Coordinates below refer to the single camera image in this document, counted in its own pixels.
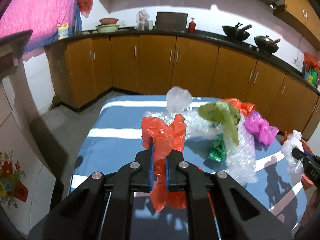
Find white plastic bag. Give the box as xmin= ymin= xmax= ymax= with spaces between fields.
xmin=280 ymin=129 xmax=305 ymax=184

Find red plastic trash basket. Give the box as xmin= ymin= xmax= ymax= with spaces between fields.
xmin=280 ymin=130 xmax=314 ymax=190

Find brown lower kitchen cabinets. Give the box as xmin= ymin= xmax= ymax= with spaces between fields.
xmin=44 ymin=31 xmax=319 ymax=139

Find person's right hand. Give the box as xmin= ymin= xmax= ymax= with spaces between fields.
xmin=299 ymin=189 xmax=319 ymax=232

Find clear bubble wrap sheet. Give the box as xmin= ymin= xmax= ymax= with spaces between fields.
xmin=144 ymin=107 xmax=257 ymax=185

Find dark green foil wrapper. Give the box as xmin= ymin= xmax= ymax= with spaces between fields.
xmin=208 ymin=133 xmax=226 ymax=163

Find magenta plastic bag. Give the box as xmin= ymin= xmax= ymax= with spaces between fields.
xmin=244 ymin=111 xmax=279 ymax=146

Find blue white striped tablecloth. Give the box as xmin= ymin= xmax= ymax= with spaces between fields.
xmin=71 ymin=95 xmax=307 ymax=239

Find small orange plastic bag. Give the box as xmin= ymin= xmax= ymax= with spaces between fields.
xmin=222 ymin=98 xmax=255 ymax=116

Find green box on counter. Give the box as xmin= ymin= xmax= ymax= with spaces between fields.
xmin=305 ymin=68 xmax=318 ymax=86

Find red artificial flowers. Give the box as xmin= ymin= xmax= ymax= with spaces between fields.
xmin=0 ymin=151 xmax=28 ymax=209

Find orange bag on counter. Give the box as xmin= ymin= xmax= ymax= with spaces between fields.
xmin=303 ymin=52 xmax=320 ymax=72

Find olive green plastic bag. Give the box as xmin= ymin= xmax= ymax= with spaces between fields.
xmin=197 ymin=100 xmax=241 ymax=145

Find right black wok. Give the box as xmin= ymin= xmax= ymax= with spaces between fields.
xmin=254 ymin=35 xmax=281 ymax=54

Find black wok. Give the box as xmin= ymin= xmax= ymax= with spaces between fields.
xmin=222 ymin=23 xmax=252 ymax=42
xmin=254 ymin=35 xmax=281 ymax=54

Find crumpled clear plastic ball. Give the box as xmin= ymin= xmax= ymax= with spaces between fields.
xmin=166 ymin=86 xmax=193 ymax=114

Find left black wok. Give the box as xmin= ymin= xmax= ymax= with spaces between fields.
xmin=222 ymin=23 xmax=252 ymax=42

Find red bottle on counter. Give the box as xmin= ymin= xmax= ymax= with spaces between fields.
xmin=188 ymin=18 xmax=196 ymax=34

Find colourful small box on counter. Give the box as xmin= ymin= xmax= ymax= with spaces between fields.
xmin=57 ymin=23 xmax=69 ymax=40

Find stacked bowls on counter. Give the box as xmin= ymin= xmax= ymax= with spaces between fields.
xmin=96 ymin=18 xmax=119 ymax=33

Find clear plastic jar on counter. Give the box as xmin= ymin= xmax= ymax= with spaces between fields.
xmin=135 ymin=9 xmax=153 ymax=31

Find dark cutting board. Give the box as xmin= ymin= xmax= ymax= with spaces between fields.
xmin=154 ymin=12 xmax=188 ymax=33

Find magenta window curtain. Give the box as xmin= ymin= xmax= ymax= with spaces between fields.
xmin=1 ymin=0 xmax=81 ymax=55

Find white wall socket with cable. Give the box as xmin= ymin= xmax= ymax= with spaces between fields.
xmin=293 ymin=36 xmax=304 ymax=66

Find hanging orange bag on wall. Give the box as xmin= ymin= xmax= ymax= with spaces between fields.
xmin=77 ymin=0 xmax=93 ymax=18

